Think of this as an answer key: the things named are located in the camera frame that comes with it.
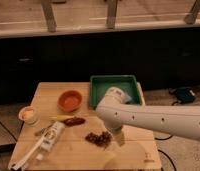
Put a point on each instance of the wooden rail post right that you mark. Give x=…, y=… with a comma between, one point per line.
x=190, y=18

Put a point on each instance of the orange red bowl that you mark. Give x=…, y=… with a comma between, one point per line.
x=69, y=101

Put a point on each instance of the dark red grape bunch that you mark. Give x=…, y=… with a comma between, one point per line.
x=101, y=140

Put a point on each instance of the black power adapter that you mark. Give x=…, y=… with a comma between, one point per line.
x=184, y=95

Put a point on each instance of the grey blue sponge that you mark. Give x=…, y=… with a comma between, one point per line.
x=127, y=98

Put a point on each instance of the white tube bottle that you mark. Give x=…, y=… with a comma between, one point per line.
x=49, y=139

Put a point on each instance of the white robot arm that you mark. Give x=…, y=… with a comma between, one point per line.
x=113, y=110

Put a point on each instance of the green plastic tray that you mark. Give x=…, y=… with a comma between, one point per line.
x=99, y=84

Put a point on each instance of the wooden rail post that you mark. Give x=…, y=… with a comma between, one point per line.
x=190, y=18
x=111, y=13

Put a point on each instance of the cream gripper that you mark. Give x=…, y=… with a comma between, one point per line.
x=120, y=138

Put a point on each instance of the wooden rail post middle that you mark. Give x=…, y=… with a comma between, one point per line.
x=111, y=13

